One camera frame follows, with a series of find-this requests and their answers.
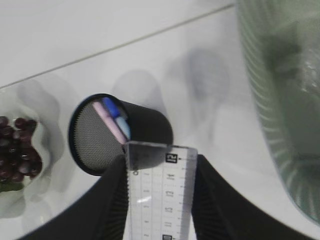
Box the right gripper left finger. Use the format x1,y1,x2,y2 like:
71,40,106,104
23,155,128,240

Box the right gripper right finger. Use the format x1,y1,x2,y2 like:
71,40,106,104
192,154,310,240

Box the clear plastic ruler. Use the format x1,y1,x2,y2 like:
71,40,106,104
125,141,198,240

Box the pink purple scissors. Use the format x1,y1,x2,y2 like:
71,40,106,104
92,101,127,145

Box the purple grape bunch with leaf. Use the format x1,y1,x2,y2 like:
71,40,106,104
0,115,43,192

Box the blue scissors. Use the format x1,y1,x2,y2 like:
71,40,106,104
102,97,131,140

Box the clear plastic sheet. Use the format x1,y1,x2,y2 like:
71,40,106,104
298,48,320,96

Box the black mesh pen holder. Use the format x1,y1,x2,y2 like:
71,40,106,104
68,93,174,176

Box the translucent green wavy plate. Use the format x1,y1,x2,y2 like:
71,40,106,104
0,86,76,219

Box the green woven plastic basket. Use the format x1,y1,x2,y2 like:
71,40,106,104
237,0,320,223

